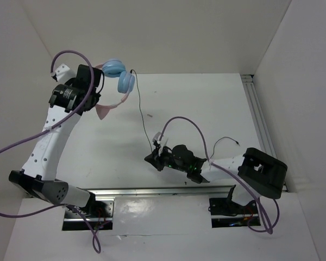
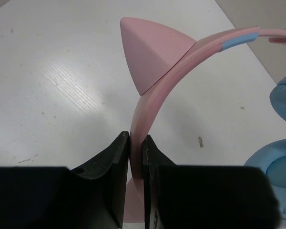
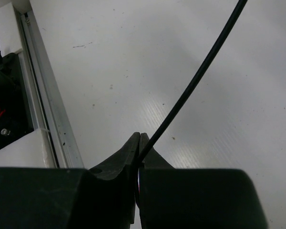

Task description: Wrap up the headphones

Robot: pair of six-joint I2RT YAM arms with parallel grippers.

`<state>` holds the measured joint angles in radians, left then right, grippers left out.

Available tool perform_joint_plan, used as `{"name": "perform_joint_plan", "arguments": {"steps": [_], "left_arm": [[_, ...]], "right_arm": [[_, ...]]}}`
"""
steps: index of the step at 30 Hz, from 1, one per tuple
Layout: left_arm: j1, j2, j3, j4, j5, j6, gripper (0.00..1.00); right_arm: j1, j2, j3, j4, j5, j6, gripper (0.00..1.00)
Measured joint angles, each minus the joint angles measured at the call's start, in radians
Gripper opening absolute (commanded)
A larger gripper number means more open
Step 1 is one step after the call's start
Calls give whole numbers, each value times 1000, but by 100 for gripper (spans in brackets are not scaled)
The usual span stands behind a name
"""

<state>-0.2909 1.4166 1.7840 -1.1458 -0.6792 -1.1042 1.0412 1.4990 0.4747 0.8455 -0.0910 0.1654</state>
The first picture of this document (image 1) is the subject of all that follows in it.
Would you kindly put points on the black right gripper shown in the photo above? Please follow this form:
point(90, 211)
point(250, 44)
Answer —
point(155, 160)

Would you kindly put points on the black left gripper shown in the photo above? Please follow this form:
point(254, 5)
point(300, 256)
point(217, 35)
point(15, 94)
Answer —
point(97, 95)

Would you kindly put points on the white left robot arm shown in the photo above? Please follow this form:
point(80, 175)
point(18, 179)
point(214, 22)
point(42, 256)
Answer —
point(75, 94)

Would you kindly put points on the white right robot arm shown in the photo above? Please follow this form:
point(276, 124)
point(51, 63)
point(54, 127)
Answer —
point(255, 172)

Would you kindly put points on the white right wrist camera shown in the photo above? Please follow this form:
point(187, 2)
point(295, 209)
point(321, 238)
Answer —
point(159, 140)

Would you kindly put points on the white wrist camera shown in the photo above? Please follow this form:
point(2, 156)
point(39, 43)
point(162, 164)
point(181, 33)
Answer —
point(61, 74)
point(159, 140)

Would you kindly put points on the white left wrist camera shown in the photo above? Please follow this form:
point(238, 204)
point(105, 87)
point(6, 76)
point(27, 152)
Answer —
point(61, 74)

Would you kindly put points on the aluminium rail at table front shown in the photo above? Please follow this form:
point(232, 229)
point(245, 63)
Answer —
point(214, 190)

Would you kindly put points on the aluminium rail at table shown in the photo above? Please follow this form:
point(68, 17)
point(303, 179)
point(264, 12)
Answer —
point(262, 130)
point(214, 190)

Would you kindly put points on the aluminium rail at table right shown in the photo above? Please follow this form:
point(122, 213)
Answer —
point(262, 130)

